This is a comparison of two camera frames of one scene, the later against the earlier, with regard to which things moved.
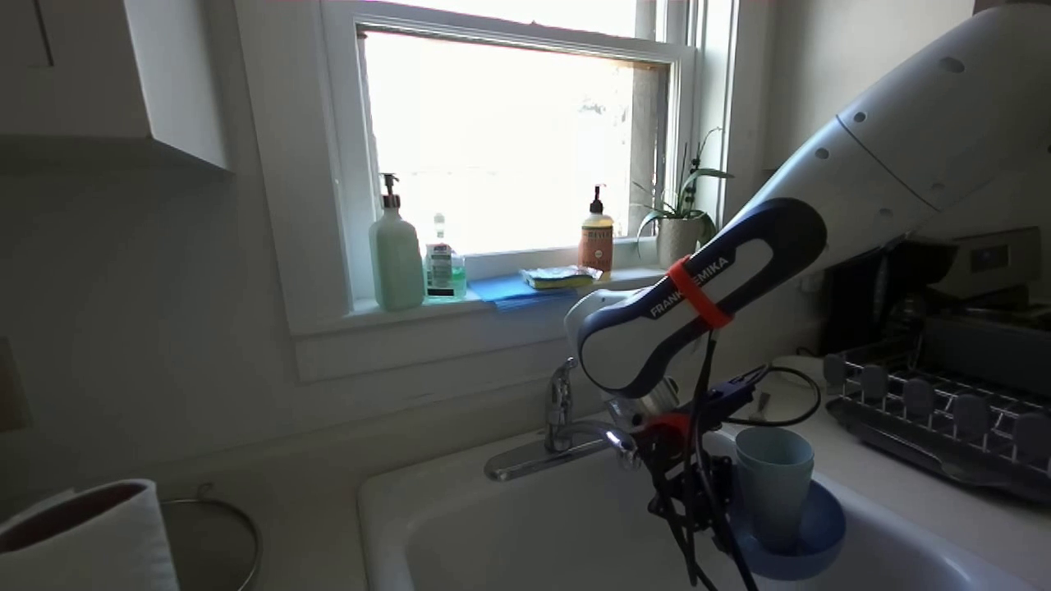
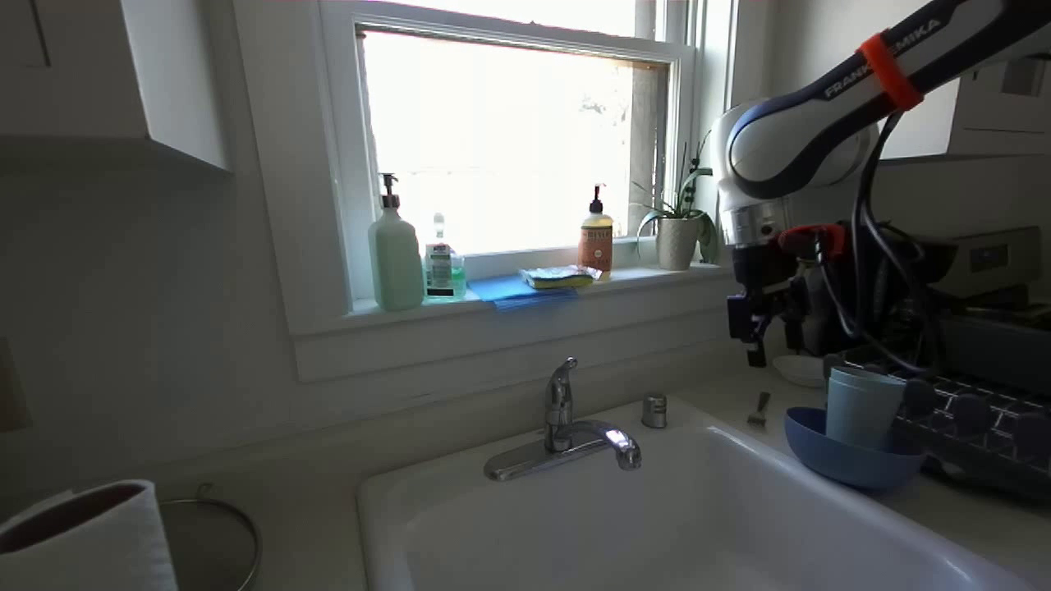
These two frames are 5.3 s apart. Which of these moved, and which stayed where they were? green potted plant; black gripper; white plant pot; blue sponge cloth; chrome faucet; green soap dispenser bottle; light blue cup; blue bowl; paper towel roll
Moved: light blue cup; blue bowl; black gripper
Stayed: white plant pot; green potted plant; paper towel roll; green soap dispenser bottle; blue sponge cloth; chrome faucet
